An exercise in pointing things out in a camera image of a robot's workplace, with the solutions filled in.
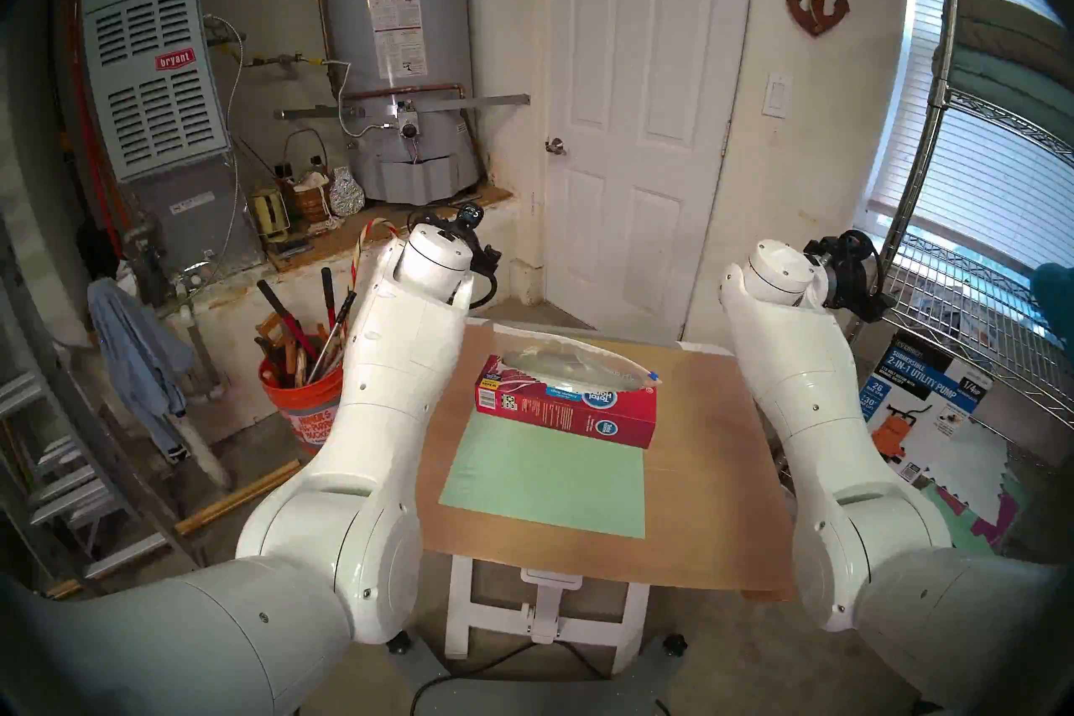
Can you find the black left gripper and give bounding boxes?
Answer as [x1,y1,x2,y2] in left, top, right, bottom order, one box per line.
[409,203,503,281]

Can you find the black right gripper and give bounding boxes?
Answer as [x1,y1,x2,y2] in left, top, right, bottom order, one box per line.
[822,230,895,322]

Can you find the clear ziplock bag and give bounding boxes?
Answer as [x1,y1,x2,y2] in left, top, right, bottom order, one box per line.
[501,331,662,394]

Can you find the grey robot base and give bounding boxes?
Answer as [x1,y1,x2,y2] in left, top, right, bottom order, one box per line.
[386,630,689,716]

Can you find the red freezer bag box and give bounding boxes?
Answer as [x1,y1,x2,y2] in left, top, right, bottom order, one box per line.
[475,354,658,449]

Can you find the wooden platform board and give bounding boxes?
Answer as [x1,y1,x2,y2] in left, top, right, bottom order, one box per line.
[268,184,514,272]

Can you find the striped candy cane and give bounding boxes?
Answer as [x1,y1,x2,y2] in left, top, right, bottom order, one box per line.
[351,218,401,287]

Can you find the utility pump box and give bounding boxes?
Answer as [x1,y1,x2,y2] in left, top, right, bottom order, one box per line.
[858,328,995,484]

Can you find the crumpled foil wrap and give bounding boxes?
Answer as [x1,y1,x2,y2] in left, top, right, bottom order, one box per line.
[329,167,367,218]

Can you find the brown wicker basket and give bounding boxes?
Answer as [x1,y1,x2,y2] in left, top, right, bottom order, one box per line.
[284,129,332,224]

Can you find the white window blinds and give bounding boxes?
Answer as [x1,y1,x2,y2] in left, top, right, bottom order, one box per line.
[868,0,1074,271]

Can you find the teal fabric item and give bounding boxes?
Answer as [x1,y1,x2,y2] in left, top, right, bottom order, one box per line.
[1030,263,1074,371]

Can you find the yellow jug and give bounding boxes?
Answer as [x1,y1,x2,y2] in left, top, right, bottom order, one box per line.
[249,186,292,244]

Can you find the white scalloped paper sheet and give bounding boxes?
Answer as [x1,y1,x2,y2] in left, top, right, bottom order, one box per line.
[915,412,1012,514]

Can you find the orange plastic bucket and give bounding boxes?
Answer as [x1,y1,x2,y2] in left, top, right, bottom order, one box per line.
[258,354,345,458]

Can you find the pale green cushion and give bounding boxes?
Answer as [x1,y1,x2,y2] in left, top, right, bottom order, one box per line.
[931,43,1074,149]

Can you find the green paper sheet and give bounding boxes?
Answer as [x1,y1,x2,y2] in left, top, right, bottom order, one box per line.
[438,411,647,541]

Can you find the wooden table top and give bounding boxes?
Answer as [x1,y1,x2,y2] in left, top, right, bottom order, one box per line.
[415,322,796,602]

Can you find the white panel door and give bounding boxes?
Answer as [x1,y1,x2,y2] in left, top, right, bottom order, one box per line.
[547,0,758,344]

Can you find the magenta foam sheet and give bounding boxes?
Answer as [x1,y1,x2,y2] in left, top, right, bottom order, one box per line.
[936,484,1029,547]

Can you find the green foam sheet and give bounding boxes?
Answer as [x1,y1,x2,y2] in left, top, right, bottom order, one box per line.
[948,471,1029,556]

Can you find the olive grey cushion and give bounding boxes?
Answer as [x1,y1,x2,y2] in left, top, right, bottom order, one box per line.
[957,0,1074,69]

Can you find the wooden stick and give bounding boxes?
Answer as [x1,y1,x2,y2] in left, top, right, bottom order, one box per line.
[46,460,301,599]

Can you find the grey Bryant furnace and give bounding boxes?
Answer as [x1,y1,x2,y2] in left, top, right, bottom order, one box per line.
[80,0,261,279]

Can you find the blue hanging cloth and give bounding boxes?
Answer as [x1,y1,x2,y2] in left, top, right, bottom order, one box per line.
[88,278,196,463]

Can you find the aluminium ladder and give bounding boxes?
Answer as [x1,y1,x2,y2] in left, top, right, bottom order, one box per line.
[0,245,206,614]

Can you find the grey metal strap bar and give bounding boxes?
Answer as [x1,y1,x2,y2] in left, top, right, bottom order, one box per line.
[275,94,531,121]

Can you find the chrome wire shelf rack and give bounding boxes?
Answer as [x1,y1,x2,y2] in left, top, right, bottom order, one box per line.
[839,0,1074,556]

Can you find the white folding table frame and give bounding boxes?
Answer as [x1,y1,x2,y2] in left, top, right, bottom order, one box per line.
[445,555,651,677]

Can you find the black floor cable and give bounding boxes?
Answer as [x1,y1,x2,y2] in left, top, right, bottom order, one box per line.
[409,643,622,716]

